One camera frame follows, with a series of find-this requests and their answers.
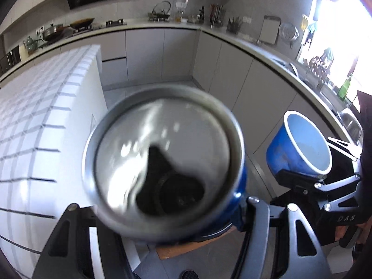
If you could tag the dark wine bottle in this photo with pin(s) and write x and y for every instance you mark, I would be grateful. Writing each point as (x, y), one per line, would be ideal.
(202, 16)

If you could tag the small glass jar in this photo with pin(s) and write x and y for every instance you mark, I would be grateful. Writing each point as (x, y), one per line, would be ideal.
(192, 19)

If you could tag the blue enamel mug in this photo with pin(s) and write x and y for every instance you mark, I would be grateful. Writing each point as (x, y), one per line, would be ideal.
(282, 151)

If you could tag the white tiled kitchen island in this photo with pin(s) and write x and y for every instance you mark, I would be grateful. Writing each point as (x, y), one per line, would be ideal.
(43, 122)

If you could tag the green ceramic jar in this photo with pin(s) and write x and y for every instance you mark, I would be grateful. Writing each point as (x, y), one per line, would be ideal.
(30, 43)

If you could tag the blue drink can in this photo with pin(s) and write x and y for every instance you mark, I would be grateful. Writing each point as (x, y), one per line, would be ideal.
(162, 151)

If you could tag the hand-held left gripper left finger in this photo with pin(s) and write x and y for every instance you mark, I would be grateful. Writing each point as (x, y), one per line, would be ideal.
(72, 223)

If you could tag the black microwave oven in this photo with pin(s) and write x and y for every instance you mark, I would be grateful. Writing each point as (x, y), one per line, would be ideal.
(11, 58)

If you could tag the yellow oil bottle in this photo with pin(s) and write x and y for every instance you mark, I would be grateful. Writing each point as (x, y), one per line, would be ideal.
(178, 17)

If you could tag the black plastic bucket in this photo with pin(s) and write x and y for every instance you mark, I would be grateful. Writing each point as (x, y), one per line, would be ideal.
(343, 170)

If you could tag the portable burner stand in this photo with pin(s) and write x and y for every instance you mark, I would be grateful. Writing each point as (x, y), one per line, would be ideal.
(158, 19)

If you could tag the metal utensil rack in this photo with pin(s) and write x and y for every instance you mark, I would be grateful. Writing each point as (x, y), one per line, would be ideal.
(216, 16)

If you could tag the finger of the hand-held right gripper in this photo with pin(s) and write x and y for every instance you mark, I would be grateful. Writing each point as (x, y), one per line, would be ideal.
(344, 149)
(296, 181)

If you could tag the green glass bottle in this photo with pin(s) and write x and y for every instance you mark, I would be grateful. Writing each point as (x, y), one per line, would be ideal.
(344, 88)

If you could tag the teal hanging cloth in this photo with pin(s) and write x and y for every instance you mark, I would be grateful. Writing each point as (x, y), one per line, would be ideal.
(311, 33)

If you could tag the round metal steamer plate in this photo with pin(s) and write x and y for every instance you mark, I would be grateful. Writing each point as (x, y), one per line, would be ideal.
(288, 33)

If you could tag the yellow hanging cloth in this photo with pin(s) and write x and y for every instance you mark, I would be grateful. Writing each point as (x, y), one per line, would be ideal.
(304, 23)

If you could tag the pan with glass lid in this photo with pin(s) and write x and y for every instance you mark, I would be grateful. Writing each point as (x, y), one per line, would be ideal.
(55, 32)

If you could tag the black gas cooktop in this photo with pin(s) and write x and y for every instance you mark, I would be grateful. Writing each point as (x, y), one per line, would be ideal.
(110, 24)

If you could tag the person's dark mesh shoe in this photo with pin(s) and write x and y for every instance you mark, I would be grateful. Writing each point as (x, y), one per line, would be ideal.
(190, 274)

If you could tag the grey kitchen base cabinets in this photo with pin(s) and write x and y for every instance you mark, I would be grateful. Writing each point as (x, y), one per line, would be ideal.
(180, 58)

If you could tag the black wok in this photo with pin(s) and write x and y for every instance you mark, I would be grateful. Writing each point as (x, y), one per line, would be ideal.
(82, 23)

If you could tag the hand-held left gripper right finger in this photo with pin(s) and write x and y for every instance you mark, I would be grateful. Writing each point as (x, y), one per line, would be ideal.
(239, 209)

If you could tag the white cutting board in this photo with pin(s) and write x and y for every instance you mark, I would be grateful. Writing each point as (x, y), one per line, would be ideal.
(269, 30)

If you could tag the steel kitchen sink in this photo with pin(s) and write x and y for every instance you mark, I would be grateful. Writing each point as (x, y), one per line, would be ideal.
(350, 125)

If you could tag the black knife holder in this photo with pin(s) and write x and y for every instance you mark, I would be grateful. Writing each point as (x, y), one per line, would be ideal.
(234, 27)

